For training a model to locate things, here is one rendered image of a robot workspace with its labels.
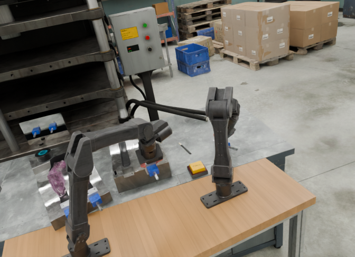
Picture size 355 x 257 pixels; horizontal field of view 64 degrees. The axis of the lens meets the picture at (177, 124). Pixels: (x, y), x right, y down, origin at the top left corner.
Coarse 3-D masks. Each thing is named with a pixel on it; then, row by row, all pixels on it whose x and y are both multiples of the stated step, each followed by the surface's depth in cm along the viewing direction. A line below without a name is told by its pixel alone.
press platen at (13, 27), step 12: (48, 12) 213; (60, 12) 189; (72, 12) 170; (84, 12) 163; (96, 12) 161; (0, 24) 179; (12, 24) 163; (24, 24) 165; (36, 24) 166; (48, 24) 168; (108, 24) 228
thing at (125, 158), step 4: (120, 144) 150; (124, 144) 150; (120, 148) 148; (124, 148) 148; (120, 152) 146; (124, 152) 147; (124, 156) 144; (128, 156) 142; (124, 160) 140; (128, 160) 139; (124, 164) 136; (128, 164) 135
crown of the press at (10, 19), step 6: (0, 0) 172; (6, 0) 174; (12, 0) 178; (0, 6) 177; (6, 6) 180; (0, 12) 178; (6, 12) 181; (0, 18) 180; (6, 18) 181; (12, 18) 185; (6, 36) 185; (12, 36) 186
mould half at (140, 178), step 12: (132, 144) 149; (120, 156) 143; (132, 156) 141; (120, 168) 133; (144, 168) 130; (168, 168) 133; (120, 180) 128; (132, 180) 130; (144, 180) 132; (156, 180) 134; (120, 192) 131
